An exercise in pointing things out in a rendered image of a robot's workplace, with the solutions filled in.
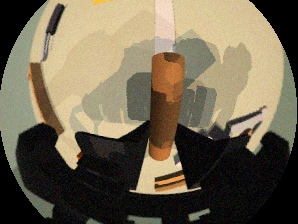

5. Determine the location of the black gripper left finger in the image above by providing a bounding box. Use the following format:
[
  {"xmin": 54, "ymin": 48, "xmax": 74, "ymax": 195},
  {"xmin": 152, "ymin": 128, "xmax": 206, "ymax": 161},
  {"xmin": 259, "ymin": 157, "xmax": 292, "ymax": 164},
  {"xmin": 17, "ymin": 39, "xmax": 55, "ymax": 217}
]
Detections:
[{"xmin": 74, "ymin": 121, "xmax": 149, "ymax": 190}]

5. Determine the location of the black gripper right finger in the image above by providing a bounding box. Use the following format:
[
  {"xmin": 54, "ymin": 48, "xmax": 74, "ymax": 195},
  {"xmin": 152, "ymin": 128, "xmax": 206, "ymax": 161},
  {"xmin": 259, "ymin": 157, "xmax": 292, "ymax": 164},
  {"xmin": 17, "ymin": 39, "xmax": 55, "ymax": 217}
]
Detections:
[{"xmin": 173, "ymin": 123, "xmax": 251, "ymax": 190}]

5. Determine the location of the brown rectangular block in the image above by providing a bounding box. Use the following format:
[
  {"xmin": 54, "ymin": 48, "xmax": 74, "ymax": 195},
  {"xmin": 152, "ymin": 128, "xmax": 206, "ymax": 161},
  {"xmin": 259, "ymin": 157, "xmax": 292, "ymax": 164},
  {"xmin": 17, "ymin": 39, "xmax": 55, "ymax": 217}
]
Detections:
[{"xmin": 27, "ymin": 61, "xmax": 64, "ymax": 136}]

